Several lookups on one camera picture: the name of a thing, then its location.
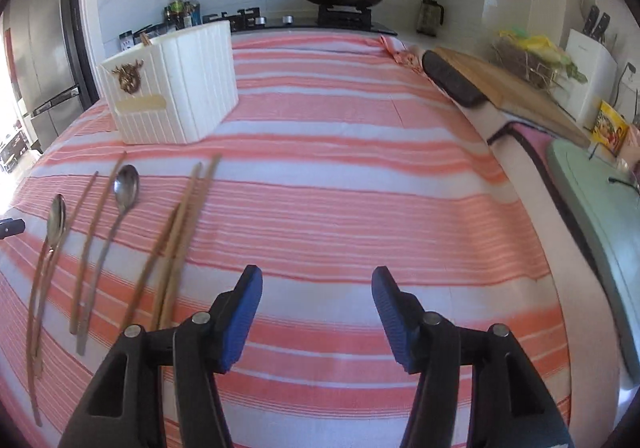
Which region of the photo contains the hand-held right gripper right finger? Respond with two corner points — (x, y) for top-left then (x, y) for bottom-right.
(371, 266), (576, 448)

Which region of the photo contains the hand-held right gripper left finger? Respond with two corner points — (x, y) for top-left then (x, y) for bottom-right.
(57, 265), (264, 448)

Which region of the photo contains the metal spoon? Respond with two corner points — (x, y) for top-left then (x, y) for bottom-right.
(30, 194), (67, 374)
(75, 164), (141, 356)

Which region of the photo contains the white ribbed utensil box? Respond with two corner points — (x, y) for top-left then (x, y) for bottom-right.
(96, 20), (239, 145)

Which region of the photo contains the pink white striped tablecloth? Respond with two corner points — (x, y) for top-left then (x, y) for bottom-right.
(0, 30), (573, 448)

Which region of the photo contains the grey refrigerator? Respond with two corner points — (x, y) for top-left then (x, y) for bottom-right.
(0, 0), (96, 154)

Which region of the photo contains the pink mat black trim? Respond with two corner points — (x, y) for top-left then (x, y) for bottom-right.
(487, 120), (626, 379)

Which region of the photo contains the row of spice jars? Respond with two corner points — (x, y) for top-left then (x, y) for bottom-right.
(119, 23), (171, 51)

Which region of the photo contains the wooden cutting board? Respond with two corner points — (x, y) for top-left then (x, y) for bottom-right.
(432, 45), (592, 149)

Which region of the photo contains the clear oil bottle yellow cap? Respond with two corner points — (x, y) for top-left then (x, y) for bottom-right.
(167, 0), (187, 29)

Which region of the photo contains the yellow snack packet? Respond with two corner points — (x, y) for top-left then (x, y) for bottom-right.
(592, 100), (630, 154)

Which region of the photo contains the black gas stove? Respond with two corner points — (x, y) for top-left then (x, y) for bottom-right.
(202, 5), (398, 36)

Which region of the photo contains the white knife block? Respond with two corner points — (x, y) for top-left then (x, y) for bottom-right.
(565, 5), (618, 126)

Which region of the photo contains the wire basket with yellow items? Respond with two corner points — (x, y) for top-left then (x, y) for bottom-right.
(490, 28), (586, 91)

